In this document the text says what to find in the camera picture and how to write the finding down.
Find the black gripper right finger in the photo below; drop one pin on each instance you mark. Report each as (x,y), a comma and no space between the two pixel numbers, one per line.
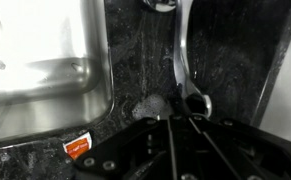
(228,150)

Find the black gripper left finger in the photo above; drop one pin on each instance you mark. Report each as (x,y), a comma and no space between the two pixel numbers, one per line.
(139,152)

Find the chrome faucet handle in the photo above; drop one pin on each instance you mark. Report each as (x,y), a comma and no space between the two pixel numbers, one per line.
(180,59)

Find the stainless steel sink basin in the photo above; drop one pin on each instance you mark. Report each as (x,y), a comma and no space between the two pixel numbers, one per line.
(55,66)

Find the orange white packet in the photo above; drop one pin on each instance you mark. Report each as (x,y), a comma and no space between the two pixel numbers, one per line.
(78,146)

